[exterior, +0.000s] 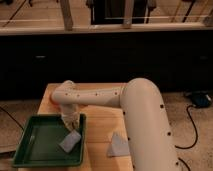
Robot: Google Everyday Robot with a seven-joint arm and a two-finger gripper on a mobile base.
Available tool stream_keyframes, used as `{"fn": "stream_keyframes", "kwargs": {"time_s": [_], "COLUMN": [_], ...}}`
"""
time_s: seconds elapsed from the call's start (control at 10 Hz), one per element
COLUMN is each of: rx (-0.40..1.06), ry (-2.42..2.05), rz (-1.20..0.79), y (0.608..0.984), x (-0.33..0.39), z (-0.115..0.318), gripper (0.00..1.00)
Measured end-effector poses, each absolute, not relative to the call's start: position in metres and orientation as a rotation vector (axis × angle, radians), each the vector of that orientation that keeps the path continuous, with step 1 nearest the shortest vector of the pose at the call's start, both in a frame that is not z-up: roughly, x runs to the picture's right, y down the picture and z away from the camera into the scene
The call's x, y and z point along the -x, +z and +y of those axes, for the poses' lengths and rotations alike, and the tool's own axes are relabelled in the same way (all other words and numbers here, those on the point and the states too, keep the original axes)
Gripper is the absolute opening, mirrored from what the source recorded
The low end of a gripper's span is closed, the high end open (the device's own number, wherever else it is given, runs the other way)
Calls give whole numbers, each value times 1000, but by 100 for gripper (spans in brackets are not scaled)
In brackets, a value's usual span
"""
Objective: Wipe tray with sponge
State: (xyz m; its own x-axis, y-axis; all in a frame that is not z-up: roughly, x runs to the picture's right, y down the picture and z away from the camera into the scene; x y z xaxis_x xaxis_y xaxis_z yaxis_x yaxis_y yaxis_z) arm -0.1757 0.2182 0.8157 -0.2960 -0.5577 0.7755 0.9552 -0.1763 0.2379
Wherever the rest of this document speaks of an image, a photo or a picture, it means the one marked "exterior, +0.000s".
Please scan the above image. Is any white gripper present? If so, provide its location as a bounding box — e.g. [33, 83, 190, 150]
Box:
[61, 110, 79, 131]

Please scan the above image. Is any grey sponge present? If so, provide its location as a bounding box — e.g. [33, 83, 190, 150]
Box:
[59, 130, 81, 153]

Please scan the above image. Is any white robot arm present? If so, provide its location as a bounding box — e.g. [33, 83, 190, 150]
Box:
[51, 78, 181, 171]

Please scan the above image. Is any green plastic tray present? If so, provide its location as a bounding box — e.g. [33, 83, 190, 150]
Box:
[12, 114, 86, 168]

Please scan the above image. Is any orange round object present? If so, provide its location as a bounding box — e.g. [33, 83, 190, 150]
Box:
[49, 95, 59, 106]

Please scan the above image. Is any grey folded cloth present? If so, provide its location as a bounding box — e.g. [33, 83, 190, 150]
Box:
[106, 132, 130, 157]

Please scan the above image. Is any black power adapter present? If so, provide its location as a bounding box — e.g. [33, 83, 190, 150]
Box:
[191, 94, 212, 108]

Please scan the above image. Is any black cable left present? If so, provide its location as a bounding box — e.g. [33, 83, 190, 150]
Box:
[0, 105, 25, 131]

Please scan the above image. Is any black cable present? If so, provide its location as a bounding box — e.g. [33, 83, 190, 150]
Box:
[0, 105, 25, 131]
[174, 104, 200, 168]

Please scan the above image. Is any dark cabinet behind rail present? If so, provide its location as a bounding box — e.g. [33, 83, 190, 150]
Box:
[86, 0, 157, 25]

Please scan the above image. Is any left wooden post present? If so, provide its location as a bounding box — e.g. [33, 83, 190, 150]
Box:
[60, 0, 73, 31]

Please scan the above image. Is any wooden post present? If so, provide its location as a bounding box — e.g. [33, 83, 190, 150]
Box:
[60, 0, 73, 31]
[123, 0, 134, 29]

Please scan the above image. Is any black cable right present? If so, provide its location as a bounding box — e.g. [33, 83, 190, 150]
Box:
[174, 104, 200, 168]

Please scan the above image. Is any right wooden post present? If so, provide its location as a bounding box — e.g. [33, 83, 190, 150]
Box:
[123, 0, 134, 29]

